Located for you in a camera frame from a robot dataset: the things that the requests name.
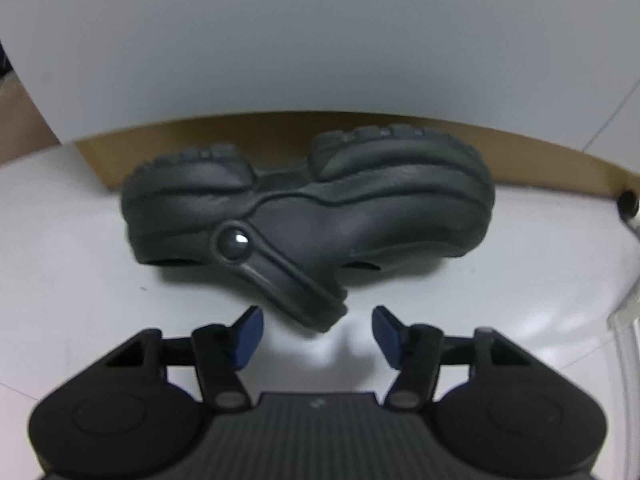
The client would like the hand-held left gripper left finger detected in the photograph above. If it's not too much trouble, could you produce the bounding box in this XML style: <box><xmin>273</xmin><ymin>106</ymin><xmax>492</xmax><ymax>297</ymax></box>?
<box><xmin>102</xmin><ymin>305</ymin><xmax>264</xmax><ymax>412</ymax></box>

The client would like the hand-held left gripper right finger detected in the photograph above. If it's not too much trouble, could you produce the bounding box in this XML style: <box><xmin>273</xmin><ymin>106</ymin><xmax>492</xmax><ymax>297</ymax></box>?
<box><xmin>372</xmin><ymin>305</ymin><xmax>536</xmax><ymax>412</ymax></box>

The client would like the black chunky rubber clog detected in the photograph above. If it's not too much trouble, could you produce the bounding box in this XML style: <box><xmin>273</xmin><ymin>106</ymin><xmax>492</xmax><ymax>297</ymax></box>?
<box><xmin>121</xmin><ymin>125</ymin><xmax>497</xmax><ymax>332</ymax></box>

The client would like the small labelled bottle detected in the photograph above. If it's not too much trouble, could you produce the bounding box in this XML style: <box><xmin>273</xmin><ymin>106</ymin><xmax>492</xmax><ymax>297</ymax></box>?
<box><xmin>617</xmin><ymin>189</ymin><xmax>640</xmax><ymax>218</ymax></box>

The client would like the white wardrobe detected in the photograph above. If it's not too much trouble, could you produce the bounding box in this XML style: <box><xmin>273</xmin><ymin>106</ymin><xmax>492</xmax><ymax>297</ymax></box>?
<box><xmin>0</xmin><ymin>0</ymin><xmax>640</xmax><ymax>196</ymax></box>

